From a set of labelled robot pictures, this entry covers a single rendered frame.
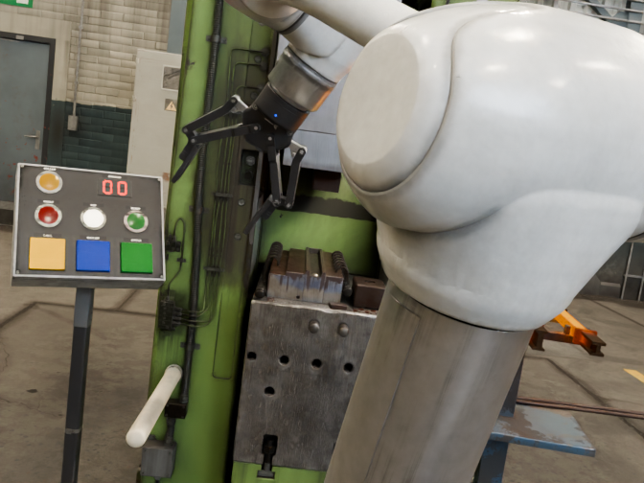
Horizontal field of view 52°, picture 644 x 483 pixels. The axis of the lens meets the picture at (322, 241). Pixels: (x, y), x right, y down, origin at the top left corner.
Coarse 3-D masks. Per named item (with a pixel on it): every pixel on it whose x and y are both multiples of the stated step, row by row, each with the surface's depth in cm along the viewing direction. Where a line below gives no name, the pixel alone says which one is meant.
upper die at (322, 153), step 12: (300, 132) 172; (312, 132) 172; (300, 144) 172; (312, 144) 172; (324, 144) 172; (336, 144) 172; (288, 156) 172; (312, 156) 172; (324, 156) 173; (336, 156) 173; (312, 168) 173; (324, 168) 173; (336, 168) 173
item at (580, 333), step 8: (560, 320) 164; (568, 320) 159; (576, 320) 160; (576, 328) 148; (584, 328) 152; (576, 336) 148; (584, 336) 145; (592, 336) 143; (584, 344) 145; (592, 344) 139; (600, 344) 139; (592, 352) 139; (600, 352) 140
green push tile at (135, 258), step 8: (120, 248) 159; (128, 248) 159; (136, 248) 159; (144, 248) 160; (128, 256) 158; (136, 256) 159; (144, 256) 160; (128, 264) 157; (136, 264) 158; (144, 264) 159; (128, 272) 157; (136, 272) 158; (144, 272) 159
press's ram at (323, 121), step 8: (400, 0) 167; (280, 40) 168; (280, 48) 168; (344, 80) 170; (336, 88) 170; (328, 96) 170; (336, 96) 170; (328, 104) 171; (336, 104) 171; (312, 112) 171; (320, 112) 171; (328, 112) 171; (336, 112) 171; (312, 120) 171; (320, 120) 171; (328, 120) 171; (304, 128) 171; (312, 128) 171; (320, 128) 172; (328, 128) 172
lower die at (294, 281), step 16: (288, 256) 201; (304, 256) 205; (320, 256) 203; (272, 272) 178; (288, 272) 177; (304, 272) 178; (272, 288) 177; (288, 288) 177; (304, 288) 177; (320, 288) 178; (336, 288) 178
